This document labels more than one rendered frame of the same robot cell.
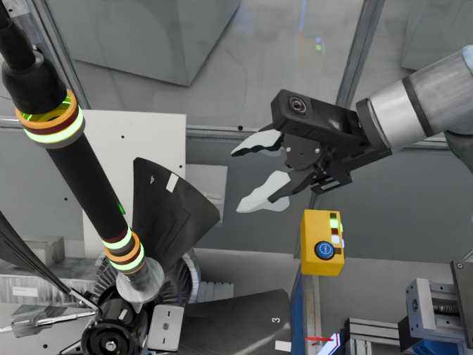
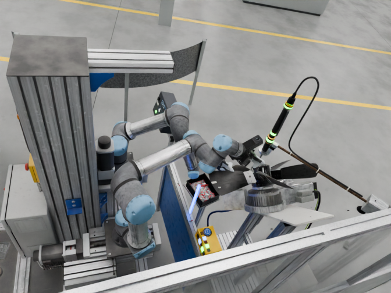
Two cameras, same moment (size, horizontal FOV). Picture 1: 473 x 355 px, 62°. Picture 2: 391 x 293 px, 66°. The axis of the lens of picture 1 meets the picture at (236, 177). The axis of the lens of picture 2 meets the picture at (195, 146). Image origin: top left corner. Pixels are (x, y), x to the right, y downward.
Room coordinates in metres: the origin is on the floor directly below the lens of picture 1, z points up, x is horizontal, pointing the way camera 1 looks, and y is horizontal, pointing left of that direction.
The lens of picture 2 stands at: (1.06, -0.89, 2.68)
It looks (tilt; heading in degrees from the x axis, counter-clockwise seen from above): 47 degrees down; 146
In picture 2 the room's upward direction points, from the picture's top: 16 degrees clockwise
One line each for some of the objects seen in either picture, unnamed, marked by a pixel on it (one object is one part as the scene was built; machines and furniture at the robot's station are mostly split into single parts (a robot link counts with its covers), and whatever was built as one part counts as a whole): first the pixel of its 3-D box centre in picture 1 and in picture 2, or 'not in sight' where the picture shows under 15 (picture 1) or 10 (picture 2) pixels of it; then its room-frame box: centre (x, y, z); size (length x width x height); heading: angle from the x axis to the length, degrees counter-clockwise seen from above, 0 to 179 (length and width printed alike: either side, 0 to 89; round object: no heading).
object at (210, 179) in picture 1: (174, 192); not in sight; (0.77, 0.22, 0.84); 0.36 x 0.24 x 0.03; 86
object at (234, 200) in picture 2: not in sight; (235, 199); (0.24, 0.09, 0.98); 0.20 x 0.16 x 0.20; 176
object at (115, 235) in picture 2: not in sight; (125, 230); (0.31, -0.68, 1.09); 0.15 x 0.15 x 0.10
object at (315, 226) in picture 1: (320, 243); (208, 243); (0.49, -0.24, 1.02); 0.16 x 0.10 x 0.11; 176
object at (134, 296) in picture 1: (131, 263); (268, 146); (0.22, 0.15, 1.50); 0.09 x 0.07 x 0.10; 31
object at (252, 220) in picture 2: not in sight; (240, 237); (0.33, 0.27, 0.45); 0.09 x 0.04 x 0.91; 86
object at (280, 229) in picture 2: not in sight; (257, 258); (0.56, 0.26, 0.57); 0.09 x 0.04 x 1.15; 86
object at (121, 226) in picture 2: not in sight; (127, 221); (0.31, -0.68, 1.20); 0.13 x 0.12 x 0.14; 15
